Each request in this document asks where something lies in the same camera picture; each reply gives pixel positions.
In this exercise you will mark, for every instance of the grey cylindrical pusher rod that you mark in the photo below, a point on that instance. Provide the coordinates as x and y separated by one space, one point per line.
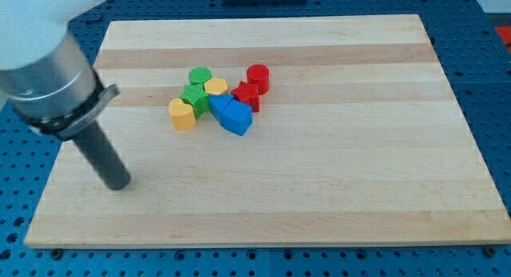
97 149

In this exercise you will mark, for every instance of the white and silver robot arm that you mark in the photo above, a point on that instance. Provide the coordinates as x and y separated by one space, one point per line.
51 83

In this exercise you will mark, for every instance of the green star block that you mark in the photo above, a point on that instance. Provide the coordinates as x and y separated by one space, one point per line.
195 96

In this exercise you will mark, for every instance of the red star block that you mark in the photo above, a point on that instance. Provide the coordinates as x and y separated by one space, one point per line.
248 93

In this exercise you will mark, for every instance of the yellow heart block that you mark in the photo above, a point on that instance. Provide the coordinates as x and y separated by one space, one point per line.
182 114

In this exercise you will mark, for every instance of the green cylinder block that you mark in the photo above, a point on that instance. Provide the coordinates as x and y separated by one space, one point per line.
199 75

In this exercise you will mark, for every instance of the blue triangular block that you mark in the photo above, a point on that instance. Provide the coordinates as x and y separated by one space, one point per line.
218 103

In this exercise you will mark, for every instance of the yellow hexagon block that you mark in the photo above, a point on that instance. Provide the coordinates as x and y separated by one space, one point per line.
216 86

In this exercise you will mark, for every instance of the blue pentagon block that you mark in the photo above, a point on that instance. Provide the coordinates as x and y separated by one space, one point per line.
236 117

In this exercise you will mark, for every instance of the red cylinder block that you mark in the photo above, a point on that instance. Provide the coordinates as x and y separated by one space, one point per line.
259 74

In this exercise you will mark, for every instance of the light wooden board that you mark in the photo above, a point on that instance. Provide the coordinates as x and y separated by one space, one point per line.
359 142

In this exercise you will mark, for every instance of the red object at right edge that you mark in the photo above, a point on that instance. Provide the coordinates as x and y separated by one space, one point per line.
504 33

